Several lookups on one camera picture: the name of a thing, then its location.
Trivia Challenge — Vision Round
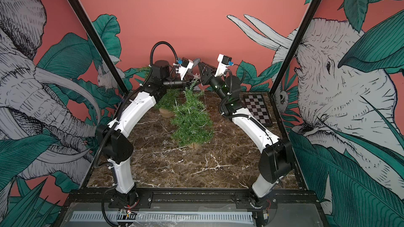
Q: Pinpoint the clear string light wire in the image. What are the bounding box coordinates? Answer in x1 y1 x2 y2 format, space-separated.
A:
126 66 253 187

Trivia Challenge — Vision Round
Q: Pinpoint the large green christmas tree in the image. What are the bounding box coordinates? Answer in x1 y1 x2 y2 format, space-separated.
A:
136 67 182 113

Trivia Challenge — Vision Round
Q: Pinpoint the large tree wooden base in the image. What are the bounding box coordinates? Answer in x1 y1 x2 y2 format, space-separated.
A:
159 108 175 118

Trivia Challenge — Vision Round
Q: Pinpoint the small green christmas tree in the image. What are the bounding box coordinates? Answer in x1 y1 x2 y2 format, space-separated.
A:
171 80 214 147

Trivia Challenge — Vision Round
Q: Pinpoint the small tree wooden base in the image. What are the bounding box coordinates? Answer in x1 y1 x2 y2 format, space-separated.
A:
187 143 201 150

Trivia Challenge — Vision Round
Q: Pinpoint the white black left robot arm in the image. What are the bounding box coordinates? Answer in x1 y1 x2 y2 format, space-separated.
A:
93 57 200 211

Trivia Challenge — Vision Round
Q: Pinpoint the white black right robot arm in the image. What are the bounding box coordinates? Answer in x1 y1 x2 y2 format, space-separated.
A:
198 63 294 209

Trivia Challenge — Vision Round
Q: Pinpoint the black white chessboard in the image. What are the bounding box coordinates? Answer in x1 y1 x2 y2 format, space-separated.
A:
243 94 272 127

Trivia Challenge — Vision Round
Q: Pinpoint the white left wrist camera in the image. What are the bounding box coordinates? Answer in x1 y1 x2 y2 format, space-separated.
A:
175 58 194 80

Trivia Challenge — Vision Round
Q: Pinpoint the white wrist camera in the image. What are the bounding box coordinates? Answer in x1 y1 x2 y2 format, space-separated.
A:
175 58 194 80
215 54 234 77

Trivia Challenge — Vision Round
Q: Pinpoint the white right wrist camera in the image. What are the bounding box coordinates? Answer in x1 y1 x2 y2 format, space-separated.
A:
215 54 234 77

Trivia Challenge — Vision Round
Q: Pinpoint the black frame post left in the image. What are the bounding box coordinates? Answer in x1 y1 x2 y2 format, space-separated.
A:
67 0 129 95

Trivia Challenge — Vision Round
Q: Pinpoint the black frame post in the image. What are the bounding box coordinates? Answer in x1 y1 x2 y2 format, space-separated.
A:
67 0 129 95
269 0 335 95

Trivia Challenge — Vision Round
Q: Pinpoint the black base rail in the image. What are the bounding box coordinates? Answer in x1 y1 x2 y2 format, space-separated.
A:
64 188 318 210

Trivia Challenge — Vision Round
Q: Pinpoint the black frame post right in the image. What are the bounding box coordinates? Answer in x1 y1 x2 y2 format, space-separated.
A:
269 0 335 95

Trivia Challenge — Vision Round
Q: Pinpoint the white slotted cable tray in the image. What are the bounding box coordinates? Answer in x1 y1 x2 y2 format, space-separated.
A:
65 211 256 227

